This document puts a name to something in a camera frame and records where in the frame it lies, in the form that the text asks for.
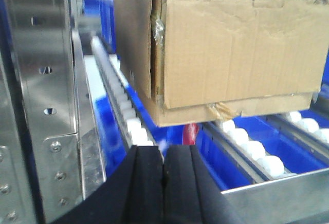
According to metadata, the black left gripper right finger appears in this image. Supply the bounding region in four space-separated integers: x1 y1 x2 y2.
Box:
163 145 245 223

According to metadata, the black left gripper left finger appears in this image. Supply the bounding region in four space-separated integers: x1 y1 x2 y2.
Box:
54 146 163 223

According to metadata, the plain brown cardboard box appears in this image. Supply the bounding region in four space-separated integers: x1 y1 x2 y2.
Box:
114 0 328 127

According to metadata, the red bottle in bin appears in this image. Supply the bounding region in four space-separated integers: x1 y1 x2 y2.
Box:
182 123 199 145

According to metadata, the middle white roller track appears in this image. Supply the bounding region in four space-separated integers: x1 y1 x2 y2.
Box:
203 120 296 183

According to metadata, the white roller track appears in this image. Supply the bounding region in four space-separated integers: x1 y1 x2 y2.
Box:
203 120 296 183
91 36 158 148
265 111 328 162

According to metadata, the blue storage bin below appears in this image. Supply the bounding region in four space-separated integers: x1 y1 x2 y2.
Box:
93 88 328 190

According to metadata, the left white roller track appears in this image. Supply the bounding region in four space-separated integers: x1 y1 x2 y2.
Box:
91 36 158 148

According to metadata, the right white roller track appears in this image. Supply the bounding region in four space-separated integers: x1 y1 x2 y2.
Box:
265 111 328 162

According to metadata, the blue bin behind box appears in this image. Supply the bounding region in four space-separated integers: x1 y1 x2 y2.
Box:
82 0 117 53

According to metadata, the steel shelf upright post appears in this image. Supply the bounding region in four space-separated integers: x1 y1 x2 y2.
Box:
0 0 83 224

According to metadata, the steel shelf front rail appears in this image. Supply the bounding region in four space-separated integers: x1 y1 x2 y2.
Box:
223 169 328 223

